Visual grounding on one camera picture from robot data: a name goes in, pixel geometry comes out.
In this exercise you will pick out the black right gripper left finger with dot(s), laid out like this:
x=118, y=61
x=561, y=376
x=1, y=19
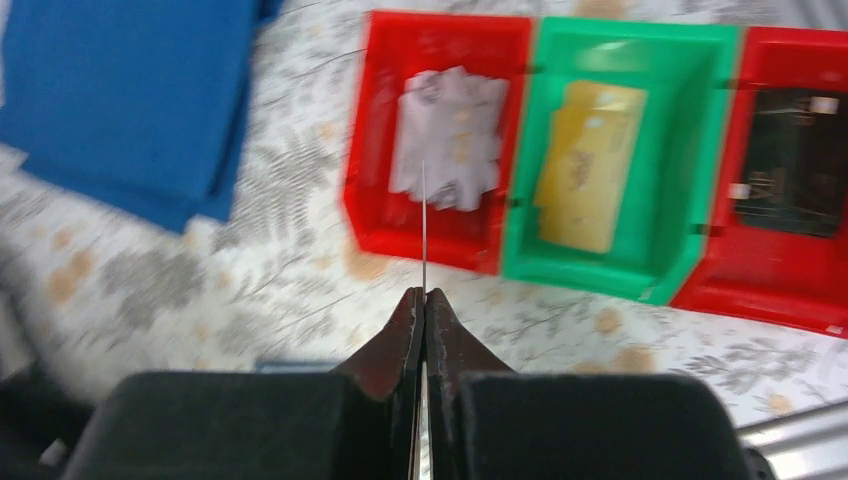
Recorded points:
x=359, y=421

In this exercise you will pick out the green bin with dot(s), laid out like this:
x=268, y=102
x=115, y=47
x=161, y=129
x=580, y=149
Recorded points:
x=660, y=234

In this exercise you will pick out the red bin right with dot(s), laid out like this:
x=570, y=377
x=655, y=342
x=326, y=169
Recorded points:
x=777, y=237

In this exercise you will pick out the crumpled white plastic wrapper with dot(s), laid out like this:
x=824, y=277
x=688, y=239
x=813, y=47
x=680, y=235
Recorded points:
x=450, y=119

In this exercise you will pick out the folded blue cloth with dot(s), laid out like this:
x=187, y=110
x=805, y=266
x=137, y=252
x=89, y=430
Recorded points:
x=141, y=105

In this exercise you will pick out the dark card in red bin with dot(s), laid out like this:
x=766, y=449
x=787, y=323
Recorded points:
x=794, y=177

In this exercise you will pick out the red bin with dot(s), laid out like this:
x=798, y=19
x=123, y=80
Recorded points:
x=777, y=237
x=399, y=45

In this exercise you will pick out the red bin left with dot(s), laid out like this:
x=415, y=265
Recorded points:
x=399, y=45

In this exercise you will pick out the blue leather card holder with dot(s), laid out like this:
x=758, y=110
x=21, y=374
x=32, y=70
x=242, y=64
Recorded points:
x=294, y=367

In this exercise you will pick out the floral table mat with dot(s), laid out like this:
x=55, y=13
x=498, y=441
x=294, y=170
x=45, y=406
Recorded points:
x=104, y=295

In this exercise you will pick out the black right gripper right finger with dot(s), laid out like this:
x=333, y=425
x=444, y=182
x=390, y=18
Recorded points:
x=487, y=421

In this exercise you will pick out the gold card in green bin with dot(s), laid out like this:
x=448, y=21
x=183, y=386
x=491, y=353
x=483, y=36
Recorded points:
x=582, y=180

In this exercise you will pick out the orange credit card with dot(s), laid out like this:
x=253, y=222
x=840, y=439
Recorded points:
x=424, y=244

